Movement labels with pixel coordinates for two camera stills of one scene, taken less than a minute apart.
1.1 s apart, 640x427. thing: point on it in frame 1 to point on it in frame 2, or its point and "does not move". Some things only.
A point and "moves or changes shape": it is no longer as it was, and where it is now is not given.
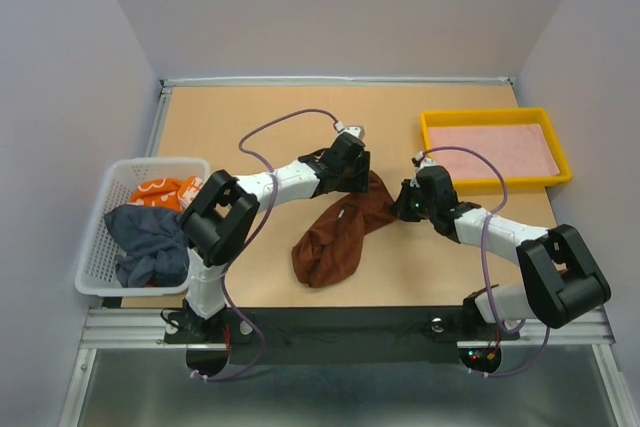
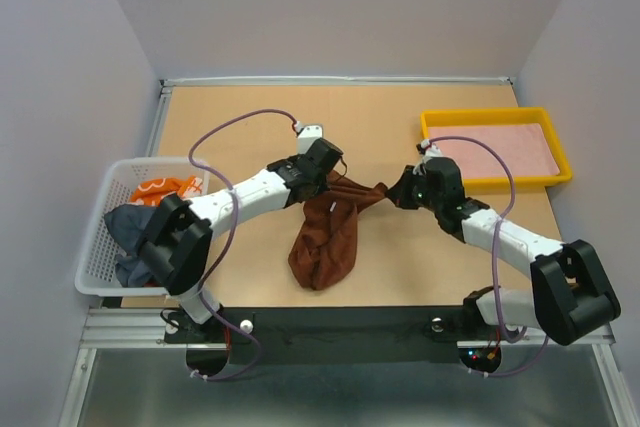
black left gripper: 361,182 to 322,186
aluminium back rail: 338,80 does not move
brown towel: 330,253 moves or changes shape
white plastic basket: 96,272 does not move
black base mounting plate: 344,335 does not move
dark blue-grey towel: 153,244 does not move
